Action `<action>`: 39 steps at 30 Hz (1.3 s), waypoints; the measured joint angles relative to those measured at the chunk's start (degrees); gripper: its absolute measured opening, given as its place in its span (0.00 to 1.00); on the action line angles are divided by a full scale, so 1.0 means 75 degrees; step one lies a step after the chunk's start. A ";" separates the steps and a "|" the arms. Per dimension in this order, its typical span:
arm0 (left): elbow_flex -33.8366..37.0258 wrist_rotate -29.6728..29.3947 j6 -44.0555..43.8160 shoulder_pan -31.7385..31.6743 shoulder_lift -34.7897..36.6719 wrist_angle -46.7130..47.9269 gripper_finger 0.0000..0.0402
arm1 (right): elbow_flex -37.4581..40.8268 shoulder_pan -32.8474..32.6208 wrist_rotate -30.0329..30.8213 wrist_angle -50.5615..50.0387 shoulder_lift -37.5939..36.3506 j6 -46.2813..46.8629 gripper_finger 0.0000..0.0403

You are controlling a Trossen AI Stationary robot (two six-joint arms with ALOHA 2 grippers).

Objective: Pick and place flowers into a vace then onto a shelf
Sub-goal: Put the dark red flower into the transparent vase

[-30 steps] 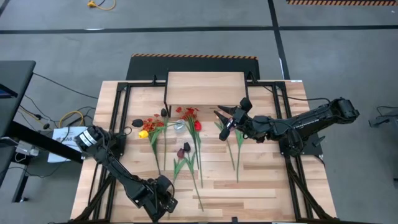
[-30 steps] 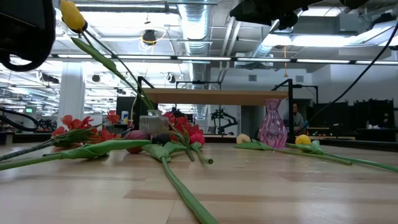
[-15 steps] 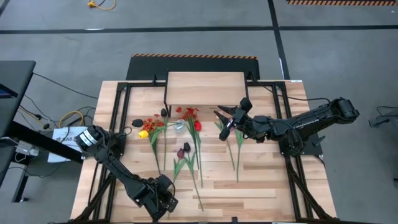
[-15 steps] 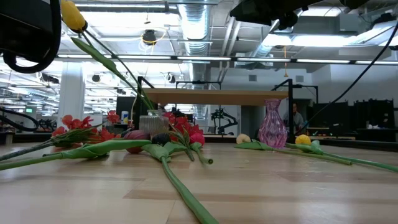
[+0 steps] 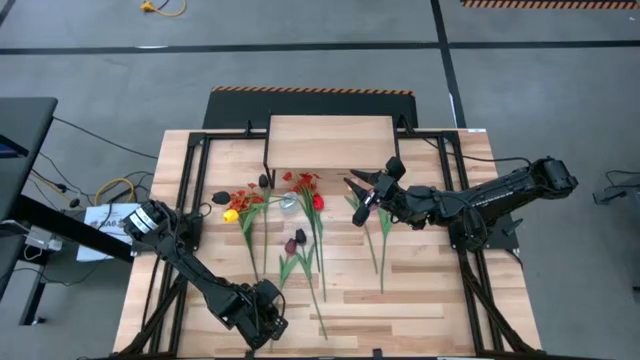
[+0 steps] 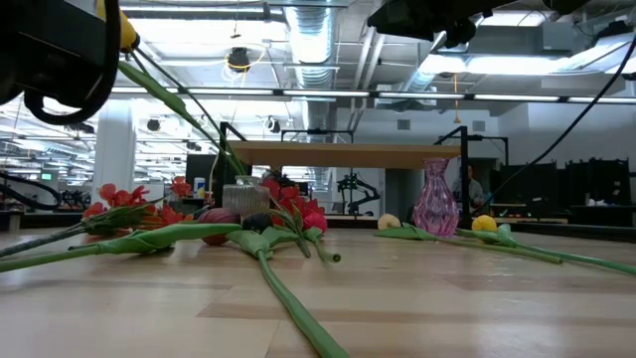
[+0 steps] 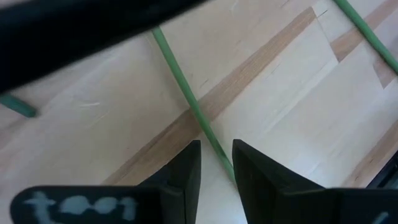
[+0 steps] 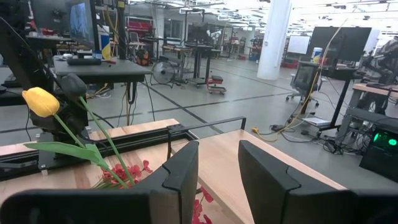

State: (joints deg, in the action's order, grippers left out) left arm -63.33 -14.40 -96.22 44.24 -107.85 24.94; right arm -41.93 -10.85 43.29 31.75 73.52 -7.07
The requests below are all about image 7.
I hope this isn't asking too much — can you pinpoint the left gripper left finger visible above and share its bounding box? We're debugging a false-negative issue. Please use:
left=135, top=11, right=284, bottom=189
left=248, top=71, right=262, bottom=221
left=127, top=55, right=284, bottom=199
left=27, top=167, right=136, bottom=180
left=9, top=140, right=202, bottom=224

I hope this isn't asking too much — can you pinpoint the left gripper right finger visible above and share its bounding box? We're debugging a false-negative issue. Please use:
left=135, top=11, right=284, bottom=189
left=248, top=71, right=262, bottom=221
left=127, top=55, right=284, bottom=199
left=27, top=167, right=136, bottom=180
left=232, top=139, right=398, bottom=224

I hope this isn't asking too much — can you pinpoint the black artificial tulip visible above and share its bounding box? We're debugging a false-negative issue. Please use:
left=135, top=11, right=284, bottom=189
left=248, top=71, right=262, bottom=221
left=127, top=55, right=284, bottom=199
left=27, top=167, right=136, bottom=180
left=0, top=94, right=39, bottom=119
left=151, top=26, right=236, bottom=184

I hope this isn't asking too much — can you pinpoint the red artificial tulip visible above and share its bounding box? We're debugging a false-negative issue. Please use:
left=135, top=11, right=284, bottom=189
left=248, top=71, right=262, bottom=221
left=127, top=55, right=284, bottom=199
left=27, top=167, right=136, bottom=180
left=333, top=0, right=398, bottom=75

